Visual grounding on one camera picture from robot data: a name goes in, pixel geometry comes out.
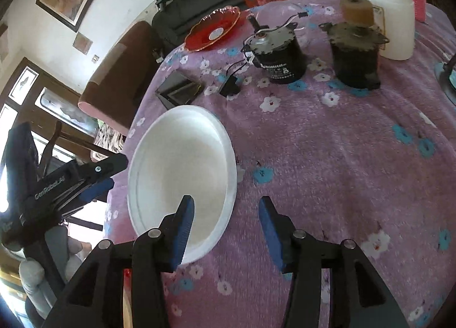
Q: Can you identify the small black plug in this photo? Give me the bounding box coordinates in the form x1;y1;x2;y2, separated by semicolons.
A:
219;75;240;98

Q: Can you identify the purple floral tablecloth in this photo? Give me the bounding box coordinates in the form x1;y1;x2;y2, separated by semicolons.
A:
124;0;455;327

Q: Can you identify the brown armchair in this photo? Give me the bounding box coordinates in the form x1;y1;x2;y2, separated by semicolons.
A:
78;21;164;136

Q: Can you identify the black electric motor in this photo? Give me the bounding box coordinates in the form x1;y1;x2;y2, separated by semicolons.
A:
242;12;308;85

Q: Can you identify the white plastic jar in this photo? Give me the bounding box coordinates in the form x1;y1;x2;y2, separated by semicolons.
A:
368;0;415;61

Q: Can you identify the black motor with cork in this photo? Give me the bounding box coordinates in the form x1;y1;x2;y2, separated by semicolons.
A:
319;0;390;90

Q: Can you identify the small red plate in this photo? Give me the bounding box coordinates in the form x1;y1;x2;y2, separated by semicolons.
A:
184;6;241;52

